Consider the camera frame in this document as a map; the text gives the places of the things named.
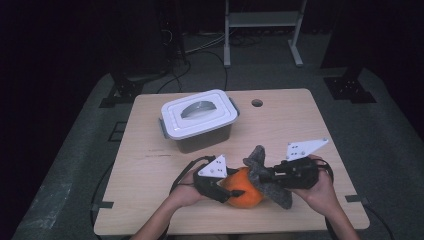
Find person's right hand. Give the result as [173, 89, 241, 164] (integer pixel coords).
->
[289, 154, 342, 218]

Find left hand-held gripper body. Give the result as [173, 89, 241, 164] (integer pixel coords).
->
[193, 154, 229, 204]

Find black stand base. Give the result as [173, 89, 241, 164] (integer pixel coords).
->
[323, 64, 378, 104]
[99, 71, 168, 108]

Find white metal stand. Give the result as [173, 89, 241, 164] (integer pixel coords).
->
[223, 0, 308, 68]

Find black floor frame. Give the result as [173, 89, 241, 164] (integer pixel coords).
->
[108, 121, 128, 143]

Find white box lid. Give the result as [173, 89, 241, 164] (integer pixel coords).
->
[160, 88, 239, 141]

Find orange plush toy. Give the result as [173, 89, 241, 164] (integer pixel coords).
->
[218, 166, 265, 209]

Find grey table edge clip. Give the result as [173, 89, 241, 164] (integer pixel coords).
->
[90, 200, 115, 213]
[344, 194, 370, 205]

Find black floor cable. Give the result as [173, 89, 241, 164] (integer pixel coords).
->
[156, 49, 229, 94]

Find brown transparent storage box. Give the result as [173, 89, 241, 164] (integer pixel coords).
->
[158, 97, 241, 154]

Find person's left hand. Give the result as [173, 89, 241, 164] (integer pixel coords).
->
[168, 169, 210, 210]

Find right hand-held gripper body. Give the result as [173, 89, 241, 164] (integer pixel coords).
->
[282, 138, 329, 191]

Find white floor cables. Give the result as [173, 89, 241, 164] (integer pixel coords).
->
[184, 33, 226, 54]

